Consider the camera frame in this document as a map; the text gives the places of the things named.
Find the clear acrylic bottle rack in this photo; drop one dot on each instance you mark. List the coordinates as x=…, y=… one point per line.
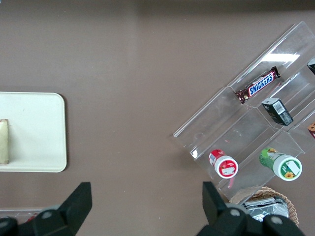
x=14, y=212

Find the triangular sandwich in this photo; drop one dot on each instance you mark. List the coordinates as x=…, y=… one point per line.
x=3, y=142

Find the Snickers chocolate bar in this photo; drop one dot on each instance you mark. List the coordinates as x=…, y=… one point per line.
x=261, y=83

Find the cream rectangular tray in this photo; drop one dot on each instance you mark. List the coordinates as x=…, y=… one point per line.
x=37, y=132

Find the clear acrylic tiered stand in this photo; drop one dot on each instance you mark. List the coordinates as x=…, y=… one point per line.
x=221, y=118

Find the silver foil bag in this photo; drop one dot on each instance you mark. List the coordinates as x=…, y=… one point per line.
x=265, y=210

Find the brown cookie box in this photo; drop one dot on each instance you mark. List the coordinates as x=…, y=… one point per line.
x=311, y=130

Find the small black box with barcode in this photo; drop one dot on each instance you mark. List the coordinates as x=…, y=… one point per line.
x=276, y=111

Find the green snack can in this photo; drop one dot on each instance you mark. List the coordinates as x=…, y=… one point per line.
x=286, y=167

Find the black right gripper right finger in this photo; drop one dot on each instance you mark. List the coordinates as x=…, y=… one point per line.
x=221, y=216

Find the light wicker basket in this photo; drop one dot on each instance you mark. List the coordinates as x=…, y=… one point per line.
x=291, y=209

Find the plain black box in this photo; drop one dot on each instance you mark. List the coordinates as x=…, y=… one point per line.
x=312, y=67

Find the red snack can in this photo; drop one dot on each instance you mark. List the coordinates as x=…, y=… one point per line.
x=225, y=167

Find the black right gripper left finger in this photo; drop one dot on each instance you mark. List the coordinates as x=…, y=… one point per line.
x=73, y=206

